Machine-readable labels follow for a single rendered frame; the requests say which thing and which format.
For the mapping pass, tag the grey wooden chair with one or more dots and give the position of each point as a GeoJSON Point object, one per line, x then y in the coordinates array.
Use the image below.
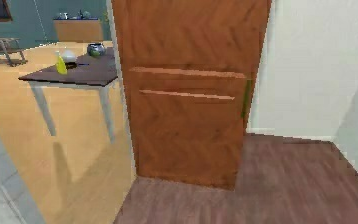
{"type": "Point", "coordinates": [5, 50]}

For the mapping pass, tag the dark top grey leg table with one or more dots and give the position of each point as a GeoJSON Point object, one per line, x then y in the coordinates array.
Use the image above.
{"type": "Point", "coordinates": [87, 71]}

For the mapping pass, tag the white round bowl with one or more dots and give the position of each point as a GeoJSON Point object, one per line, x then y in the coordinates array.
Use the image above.
{"type": "Point", "coordinates": [69, 56]}

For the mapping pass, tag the dark blue green pot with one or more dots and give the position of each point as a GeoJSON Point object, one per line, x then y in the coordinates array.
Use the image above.
{"type": "Point", "coordinates": [96, 50]}

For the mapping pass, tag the yellow bottle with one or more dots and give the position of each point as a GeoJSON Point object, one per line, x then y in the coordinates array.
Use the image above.
{"type": "Point", "coordinates": [61, 66]}

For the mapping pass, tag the wooden sideboard with blue top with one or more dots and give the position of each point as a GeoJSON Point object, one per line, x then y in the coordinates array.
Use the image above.
{"type": "Point", "coordinates": [78, 30]}

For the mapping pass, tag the brown wooden room door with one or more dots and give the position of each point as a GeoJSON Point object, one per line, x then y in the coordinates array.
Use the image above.
{"type": "Point", "coordinates": [187, 116]}

